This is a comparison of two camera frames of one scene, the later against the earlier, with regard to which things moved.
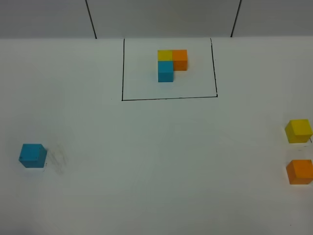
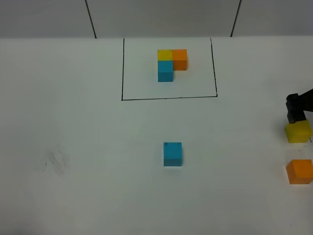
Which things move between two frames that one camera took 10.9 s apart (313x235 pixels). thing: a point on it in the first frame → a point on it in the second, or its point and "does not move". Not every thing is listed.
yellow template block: [165, 55] does not move
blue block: [33, 155] → [172, 153]
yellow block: [298, 130] does not move
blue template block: [165, 71] does not move
